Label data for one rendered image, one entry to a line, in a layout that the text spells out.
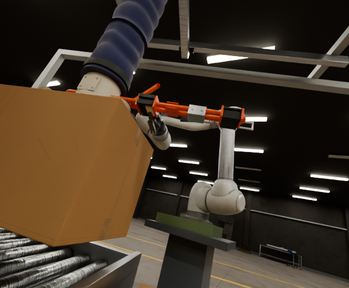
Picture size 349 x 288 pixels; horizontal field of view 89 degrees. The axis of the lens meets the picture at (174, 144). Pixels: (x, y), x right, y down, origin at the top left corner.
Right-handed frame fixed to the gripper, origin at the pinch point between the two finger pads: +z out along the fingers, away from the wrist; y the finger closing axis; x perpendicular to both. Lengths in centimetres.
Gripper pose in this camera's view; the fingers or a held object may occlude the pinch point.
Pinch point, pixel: (151, 106)
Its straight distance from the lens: 79.4
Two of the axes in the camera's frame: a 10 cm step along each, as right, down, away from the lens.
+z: -0.8, -4.1, -9.1
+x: -9.7, -1.9, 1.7
